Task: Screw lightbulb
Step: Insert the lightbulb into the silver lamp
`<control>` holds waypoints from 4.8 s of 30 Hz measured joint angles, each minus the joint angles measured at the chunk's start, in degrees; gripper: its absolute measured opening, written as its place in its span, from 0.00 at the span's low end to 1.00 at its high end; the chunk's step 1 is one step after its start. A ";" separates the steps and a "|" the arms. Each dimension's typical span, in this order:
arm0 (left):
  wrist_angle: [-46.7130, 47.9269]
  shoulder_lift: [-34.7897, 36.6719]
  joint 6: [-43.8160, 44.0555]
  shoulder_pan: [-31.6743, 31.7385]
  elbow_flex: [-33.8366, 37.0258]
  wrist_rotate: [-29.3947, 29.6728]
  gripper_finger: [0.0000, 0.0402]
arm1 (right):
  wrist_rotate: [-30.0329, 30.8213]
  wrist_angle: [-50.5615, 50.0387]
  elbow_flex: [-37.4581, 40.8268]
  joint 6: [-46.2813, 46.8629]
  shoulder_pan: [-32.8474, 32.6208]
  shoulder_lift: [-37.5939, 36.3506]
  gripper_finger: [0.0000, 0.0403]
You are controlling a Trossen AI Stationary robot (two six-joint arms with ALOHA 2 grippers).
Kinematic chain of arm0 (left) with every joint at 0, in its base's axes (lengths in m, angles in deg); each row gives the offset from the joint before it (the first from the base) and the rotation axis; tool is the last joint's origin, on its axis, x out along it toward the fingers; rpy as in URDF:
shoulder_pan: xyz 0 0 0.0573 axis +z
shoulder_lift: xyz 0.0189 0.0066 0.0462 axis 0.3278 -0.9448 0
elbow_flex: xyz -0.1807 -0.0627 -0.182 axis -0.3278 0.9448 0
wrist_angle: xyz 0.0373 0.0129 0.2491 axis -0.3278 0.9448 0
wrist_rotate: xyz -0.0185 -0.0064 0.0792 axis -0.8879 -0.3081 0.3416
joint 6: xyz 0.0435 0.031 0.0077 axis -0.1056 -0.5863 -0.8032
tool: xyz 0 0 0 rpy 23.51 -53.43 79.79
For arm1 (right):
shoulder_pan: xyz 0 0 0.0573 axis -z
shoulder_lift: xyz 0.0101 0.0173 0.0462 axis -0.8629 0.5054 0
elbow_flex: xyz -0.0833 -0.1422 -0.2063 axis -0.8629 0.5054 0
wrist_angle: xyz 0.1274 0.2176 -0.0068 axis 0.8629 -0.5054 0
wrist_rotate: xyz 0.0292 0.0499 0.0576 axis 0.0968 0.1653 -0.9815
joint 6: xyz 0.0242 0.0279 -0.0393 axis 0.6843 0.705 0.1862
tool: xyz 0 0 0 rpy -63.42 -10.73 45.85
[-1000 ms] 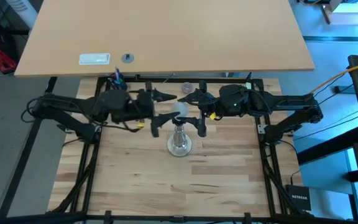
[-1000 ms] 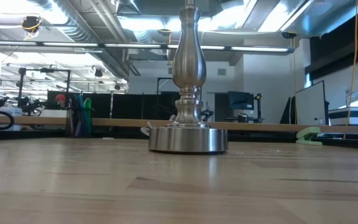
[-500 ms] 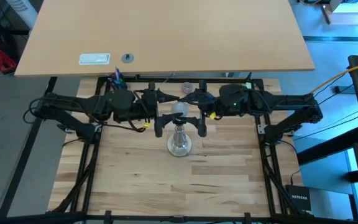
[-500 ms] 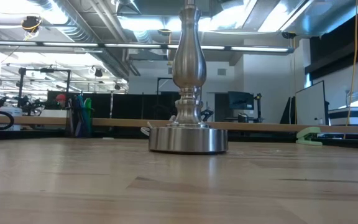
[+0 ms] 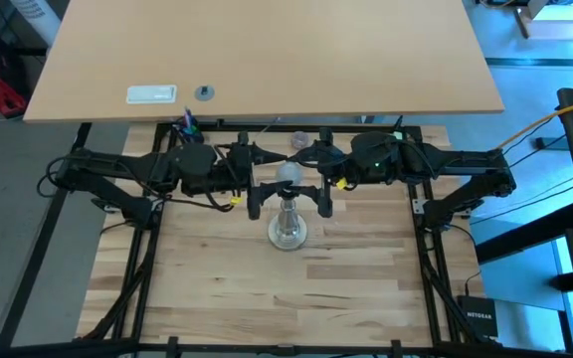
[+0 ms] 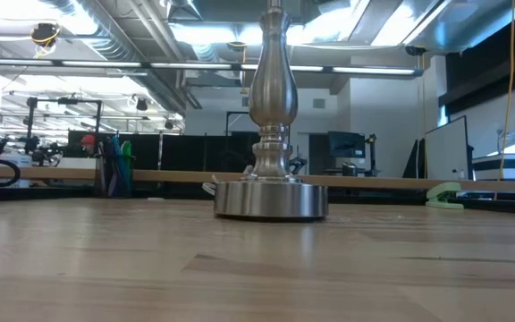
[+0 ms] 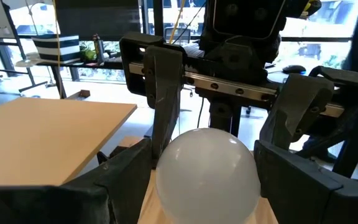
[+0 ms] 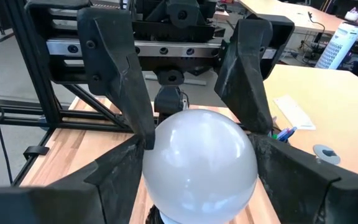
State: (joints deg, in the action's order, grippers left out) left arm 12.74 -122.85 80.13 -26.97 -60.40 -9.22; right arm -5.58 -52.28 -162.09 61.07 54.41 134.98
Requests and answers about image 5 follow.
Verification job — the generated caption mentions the wooden stand base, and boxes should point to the wooden stand base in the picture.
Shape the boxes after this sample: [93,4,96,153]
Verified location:
[512,0,573,42]

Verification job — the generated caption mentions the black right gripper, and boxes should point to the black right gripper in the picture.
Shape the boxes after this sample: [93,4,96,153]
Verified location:
[291,127,357,219]

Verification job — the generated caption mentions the black mesh pen cup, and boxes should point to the black mesh pen cup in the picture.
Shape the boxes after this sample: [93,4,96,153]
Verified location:
[174,106,203,145]

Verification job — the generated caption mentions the grey round desk grommet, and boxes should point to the grey round desk grommet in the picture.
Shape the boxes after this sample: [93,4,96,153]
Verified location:
[194,85,217,103]

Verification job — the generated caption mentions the white round lightbulb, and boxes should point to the white round lightbulb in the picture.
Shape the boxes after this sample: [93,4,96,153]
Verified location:
[275,161,305,186]

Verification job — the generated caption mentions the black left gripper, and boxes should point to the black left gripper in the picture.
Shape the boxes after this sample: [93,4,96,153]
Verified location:
[224,131,293,221]

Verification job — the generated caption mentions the white rectangular box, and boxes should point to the white rectangular box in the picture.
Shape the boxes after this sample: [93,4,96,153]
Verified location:
[125,84,179,105]

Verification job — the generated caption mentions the black Netgear network switch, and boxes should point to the black Netgear network switch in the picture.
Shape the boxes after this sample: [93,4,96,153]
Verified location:
[457,294,499,339]

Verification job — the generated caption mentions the yellow cable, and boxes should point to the yellow cable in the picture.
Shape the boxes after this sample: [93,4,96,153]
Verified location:
[495,93,573,150]

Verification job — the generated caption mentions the large tan desk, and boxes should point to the large tan desk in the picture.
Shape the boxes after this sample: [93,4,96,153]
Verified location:
[22,0,505,124]

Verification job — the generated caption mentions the black aluminium table frame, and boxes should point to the black aluminium table frame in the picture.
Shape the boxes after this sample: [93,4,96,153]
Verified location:
[0,120,496,358]

